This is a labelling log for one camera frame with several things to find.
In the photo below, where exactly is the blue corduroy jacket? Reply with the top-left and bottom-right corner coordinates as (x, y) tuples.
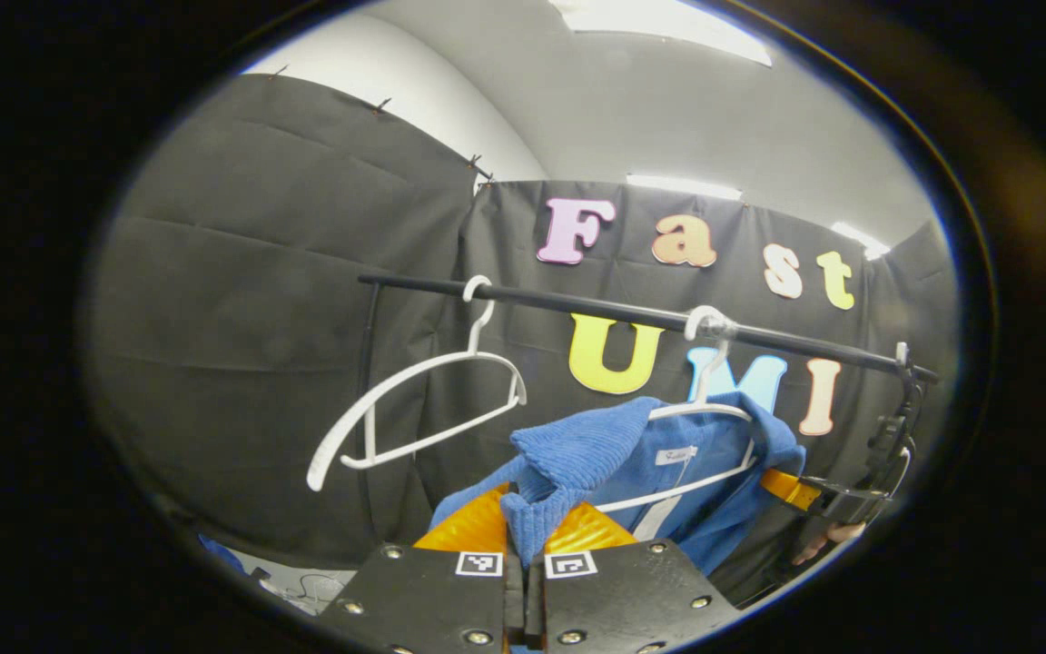
(429, 392), (807, 575)

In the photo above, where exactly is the black backdrop cloth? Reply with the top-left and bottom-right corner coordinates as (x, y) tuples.
(83, 73), (960, 609)

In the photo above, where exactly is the white plastic hanger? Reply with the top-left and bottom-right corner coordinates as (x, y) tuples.
(306, 275), (528, 492)
(591, 305), (760, 516)

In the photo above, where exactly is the blue object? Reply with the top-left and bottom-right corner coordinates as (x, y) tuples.
(199, 534), (247, 573)

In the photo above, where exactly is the thin grey cable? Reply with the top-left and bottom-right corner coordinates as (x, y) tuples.
(260, 570), (347, 614)

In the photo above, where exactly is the black clothes rack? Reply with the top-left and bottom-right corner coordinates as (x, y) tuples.
(358, 272), (942, 546)

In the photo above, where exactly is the large ceiling light panel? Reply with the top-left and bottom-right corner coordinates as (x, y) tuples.
(548, 0), (774, 67)

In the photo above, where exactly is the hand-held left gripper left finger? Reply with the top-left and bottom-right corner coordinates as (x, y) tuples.
(316, 483), (526, 654)

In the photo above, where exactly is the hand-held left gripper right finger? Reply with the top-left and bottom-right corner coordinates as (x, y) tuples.
(528, 501), (742, 654)

